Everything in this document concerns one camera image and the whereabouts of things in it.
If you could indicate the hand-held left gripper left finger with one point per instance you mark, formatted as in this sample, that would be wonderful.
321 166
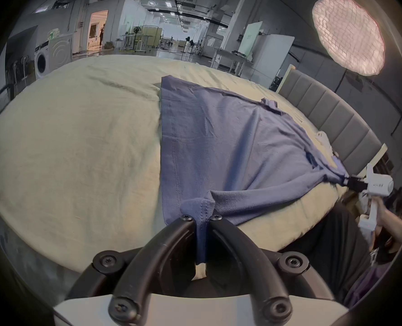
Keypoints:
160 250

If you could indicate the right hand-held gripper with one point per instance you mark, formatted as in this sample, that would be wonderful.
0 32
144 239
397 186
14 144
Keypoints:
379 183

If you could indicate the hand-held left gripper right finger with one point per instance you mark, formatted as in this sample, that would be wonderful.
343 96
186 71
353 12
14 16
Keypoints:
246 253

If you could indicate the dark blue shirt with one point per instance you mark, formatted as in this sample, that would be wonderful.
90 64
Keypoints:
234 148

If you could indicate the person's right forearm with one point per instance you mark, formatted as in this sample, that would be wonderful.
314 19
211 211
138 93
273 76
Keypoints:
397 224

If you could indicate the person's right hand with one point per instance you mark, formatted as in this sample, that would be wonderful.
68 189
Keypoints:
380 209

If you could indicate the grey padded headboard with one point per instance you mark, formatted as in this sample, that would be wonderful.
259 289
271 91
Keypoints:
336 114

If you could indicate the person's body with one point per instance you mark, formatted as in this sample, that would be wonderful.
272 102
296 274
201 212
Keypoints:
326 250

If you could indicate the bed with beige sheet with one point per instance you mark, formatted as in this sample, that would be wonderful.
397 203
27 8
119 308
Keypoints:
75 141

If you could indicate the round studio lamp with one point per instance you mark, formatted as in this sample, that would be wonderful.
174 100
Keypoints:
348 34

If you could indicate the white metal table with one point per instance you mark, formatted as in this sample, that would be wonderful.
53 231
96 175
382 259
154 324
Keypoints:
229 58

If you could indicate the white washing machine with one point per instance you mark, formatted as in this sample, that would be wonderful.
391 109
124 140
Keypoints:
53 56

